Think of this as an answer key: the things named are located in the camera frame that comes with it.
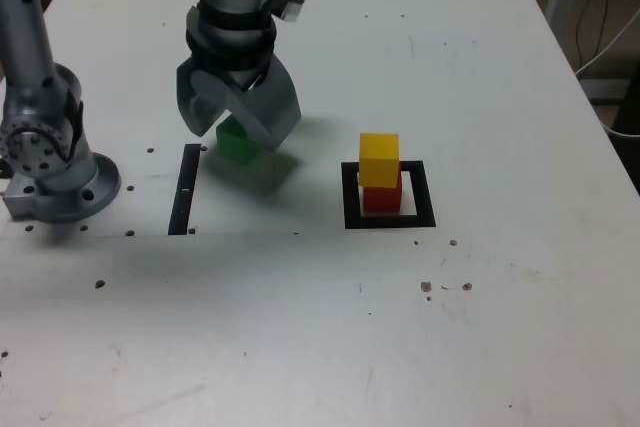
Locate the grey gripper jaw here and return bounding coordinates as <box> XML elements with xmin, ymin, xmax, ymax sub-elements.
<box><xmin>189</xmin><ymin>57</ymin><xmax>303</xmax><ymax>152</ymax></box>
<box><xmin>174</xmin><ymin>57</ymin><xmax>231</xmax><ymax>138</ymax></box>

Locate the green cube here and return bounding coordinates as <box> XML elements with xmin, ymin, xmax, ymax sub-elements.
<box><xmin>215</xmin><ymin>116</ymin><xmax>262</xmax><ymax>166</ymax></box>

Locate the yellow cube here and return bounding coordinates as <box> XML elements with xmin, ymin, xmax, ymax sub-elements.
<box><xmin>358</xmin><ymin>132</ymin><xmax>401</xmax><ymax>189</ymax></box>

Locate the red cube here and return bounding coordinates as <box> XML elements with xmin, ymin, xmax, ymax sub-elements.
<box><xmin>362</xmin><ymin>174</ymin><xmax>404</xmax><ymax>213</ymax></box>

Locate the black tape square outline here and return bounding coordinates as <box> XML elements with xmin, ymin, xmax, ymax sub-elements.
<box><xmin>340</xmin><ymin>160</ymin><xmax>437</xmax><ymax>230</ymax></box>

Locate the black tape strip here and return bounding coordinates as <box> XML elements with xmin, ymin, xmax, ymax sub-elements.
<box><xmin>167</xmin><ymin>143</ymin><xmax>203</xmax><ymax>237</ymax></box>

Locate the grey box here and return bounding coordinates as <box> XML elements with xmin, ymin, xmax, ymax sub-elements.
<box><xmin>579</xmin><ymin>79</ymin><xmax>631</xmax><ymax>104</ymax></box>

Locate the small gripper camera box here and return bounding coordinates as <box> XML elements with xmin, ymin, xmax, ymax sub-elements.
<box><xmin>272</xmin><ymin>0</ymin><xmax>306</xmax><ymax>23</ymax></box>

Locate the thin black hanging cable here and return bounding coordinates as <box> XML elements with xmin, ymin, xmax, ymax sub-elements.
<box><xmin>573</xmin><ymin>0</ymin><xmax>609</xmax><ymax>73</ymax></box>

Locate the white cable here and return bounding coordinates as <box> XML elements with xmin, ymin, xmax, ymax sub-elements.
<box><xmin>599</xmin><ymin>119</ymin><xmax>640</xmax><ymax>139</ymax></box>
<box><xmin>573</xmin><ymin>9</ymin><xmax>640</xmax><ymax>76</ymax></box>

